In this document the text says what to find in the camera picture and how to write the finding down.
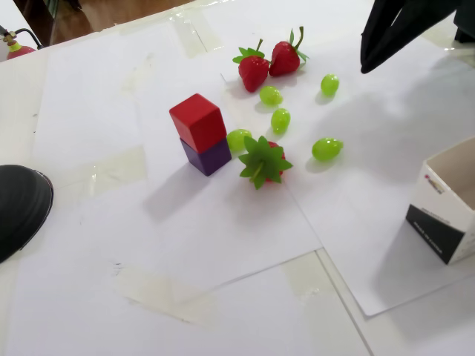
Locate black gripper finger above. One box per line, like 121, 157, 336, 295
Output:
360, 0, 405, 74
367, 0, 458, 74

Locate red wooden cube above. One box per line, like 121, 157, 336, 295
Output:
168, 93, 228, 155

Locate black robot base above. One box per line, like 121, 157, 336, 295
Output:
453, 7, 475, 44

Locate purple wooden cube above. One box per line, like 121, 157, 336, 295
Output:
179, 137, 233, 177

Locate green plastic grape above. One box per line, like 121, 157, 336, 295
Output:
320, 73, 340, 96
258, 85, 285, 106
270, 108, 292, 135
226, 128, 253, 153
311, 137, 344, 163

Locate red plastic strawberry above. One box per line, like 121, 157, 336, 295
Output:
237, 135, 294, 191
268, 25, 311, 78
232, 38, 271, 93

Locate white paper sheet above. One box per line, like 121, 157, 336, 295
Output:
133, 72, 324, 292
219, 0, 475, 318

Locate clear tape strip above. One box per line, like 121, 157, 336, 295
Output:
55, 145, 150, 196
166, 6, 226, 59
281, 248, 346, 300

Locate white and black cardboard box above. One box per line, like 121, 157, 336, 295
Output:
404, 136, 475, 266

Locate beige masking tape strip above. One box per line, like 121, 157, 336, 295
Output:
113, 263, 220, 326
117, 53, 159, 98

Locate dark furniture panel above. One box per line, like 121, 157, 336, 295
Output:
13, 0, 59, 48

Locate red fire extinguisher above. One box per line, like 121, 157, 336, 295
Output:
0, 24, 45, 62

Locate black round dome object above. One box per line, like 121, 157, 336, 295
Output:
0, 164, 55, 265

